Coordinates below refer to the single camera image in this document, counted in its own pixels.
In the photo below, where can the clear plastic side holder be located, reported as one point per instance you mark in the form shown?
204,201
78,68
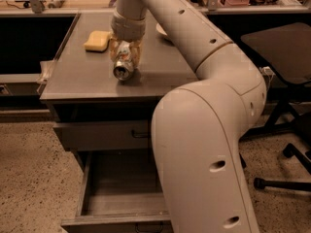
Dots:
46,72

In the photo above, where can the black office chair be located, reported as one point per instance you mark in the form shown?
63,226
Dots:
286,49

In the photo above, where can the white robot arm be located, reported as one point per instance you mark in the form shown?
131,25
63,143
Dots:
196,127

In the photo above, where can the open middle grey drawer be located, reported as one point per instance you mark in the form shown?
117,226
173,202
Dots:
120,193

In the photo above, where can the upper grey drawer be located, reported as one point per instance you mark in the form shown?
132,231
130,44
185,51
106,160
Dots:
103,135

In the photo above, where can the white power adapter with cables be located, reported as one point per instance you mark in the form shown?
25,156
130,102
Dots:
268,75

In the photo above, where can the green 7up can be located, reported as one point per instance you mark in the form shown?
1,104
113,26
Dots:
123,65

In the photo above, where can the grey drawer cabinet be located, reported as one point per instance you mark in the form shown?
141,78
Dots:
82,87

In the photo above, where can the yellow sponge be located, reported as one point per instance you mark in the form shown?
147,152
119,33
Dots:
97,41

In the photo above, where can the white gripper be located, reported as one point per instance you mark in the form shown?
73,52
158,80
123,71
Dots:
127,29

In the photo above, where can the white bowl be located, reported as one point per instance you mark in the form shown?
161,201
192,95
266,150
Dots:
161,32

